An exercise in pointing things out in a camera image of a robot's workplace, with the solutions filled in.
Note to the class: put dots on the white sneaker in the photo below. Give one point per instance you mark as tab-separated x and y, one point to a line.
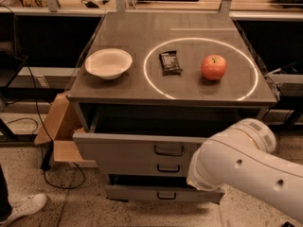
26	207

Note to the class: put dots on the black top drawer handle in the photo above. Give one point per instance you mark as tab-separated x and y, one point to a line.
170	152

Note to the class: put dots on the white bowl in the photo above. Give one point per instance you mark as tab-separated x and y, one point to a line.
108	63

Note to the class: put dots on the dark trouser leg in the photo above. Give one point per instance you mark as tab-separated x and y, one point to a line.
3	196

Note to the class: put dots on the brown cardboard box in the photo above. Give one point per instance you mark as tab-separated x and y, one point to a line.
57	134

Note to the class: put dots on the black snack bar wrapper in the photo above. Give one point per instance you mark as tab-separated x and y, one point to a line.
169	63

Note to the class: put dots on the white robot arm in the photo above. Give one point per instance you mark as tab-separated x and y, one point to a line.
242	157

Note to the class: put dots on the grey middle drawer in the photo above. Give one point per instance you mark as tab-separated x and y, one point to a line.
141	169

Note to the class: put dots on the red apple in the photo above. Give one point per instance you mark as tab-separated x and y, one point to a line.
213	67

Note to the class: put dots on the grey bottom drawer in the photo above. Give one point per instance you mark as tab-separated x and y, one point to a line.
152	193

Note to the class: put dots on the grey top drawer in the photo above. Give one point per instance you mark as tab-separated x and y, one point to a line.
133	148

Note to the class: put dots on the grey drawer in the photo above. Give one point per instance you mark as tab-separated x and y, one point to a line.
152	193
133	148
141	169

